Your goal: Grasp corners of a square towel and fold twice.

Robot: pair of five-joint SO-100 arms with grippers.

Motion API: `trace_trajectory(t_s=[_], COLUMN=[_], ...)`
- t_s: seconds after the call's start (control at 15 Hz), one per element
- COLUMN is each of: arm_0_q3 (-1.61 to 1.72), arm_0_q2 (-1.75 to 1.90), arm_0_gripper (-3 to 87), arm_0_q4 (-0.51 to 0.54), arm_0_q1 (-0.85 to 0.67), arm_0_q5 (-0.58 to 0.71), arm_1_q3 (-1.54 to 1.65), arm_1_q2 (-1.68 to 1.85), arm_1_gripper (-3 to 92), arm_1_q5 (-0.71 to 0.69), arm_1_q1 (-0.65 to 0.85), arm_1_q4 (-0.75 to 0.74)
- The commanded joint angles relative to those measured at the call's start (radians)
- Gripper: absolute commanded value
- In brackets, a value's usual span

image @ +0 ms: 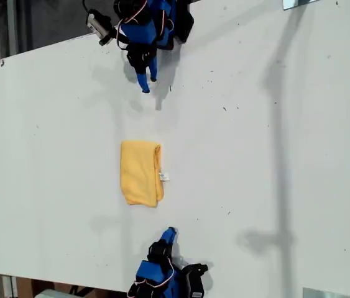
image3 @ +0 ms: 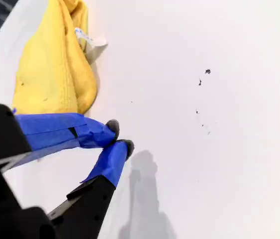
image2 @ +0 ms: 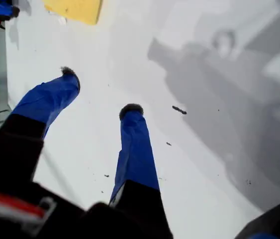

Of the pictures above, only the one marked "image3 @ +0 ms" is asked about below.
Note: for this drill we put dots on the yellow square microfibre towel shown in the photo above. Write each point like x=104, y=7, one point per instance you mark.
x=47, y=62

